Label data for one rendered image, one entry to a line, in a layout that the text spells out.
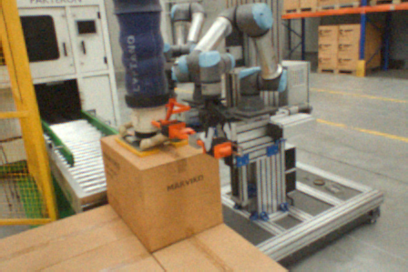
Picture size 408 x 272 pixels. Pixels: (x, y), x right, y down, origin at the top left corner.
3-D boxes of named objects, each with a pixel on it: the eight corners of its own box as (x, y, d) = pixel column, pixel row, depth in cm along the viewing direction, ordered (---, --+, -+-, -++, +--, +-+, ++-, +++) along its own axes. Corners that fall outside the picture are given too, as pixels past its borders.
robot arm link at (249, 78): (244, 89, 210) (242, 66, 206) (266, 89, 203) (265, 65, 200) (236, 94, 200) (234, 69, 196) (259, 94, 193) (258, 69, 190)
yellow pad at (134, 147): (114, 141, 194) (113, 132, 193) (131, 137, 199) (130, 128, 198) (139, 158, 166) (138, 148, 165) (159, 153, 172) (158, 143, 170)
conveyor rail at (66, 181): (32, 139, 408) (28, 123, 403) (36, 138, 410) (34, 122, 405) (84, 226, 216) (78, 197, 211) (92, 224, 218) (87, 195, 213)
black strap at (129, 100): (118, 101, 185) (117, 94, 184) (158, 94, 197) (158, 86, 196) (136, 108, 167) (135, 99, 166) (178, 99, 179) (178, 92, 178)
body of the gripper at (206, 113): (215, 120, 141) (212, 90, 138) (228, 125, 134) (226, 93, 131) (198, 125, 137) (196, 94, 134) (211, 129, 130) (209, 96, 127)
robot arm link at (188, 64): (219, 3, 173) (172, 57, 141) (239, 1, 168) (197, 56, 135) (224, 25, 180) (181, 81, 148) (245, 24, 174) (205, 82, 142)
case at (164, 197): (108, 202, 212) (98, 137, 202) (168, 183, 232) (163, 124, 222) (150, 252, 162) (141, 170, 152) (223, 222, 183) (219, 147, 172)
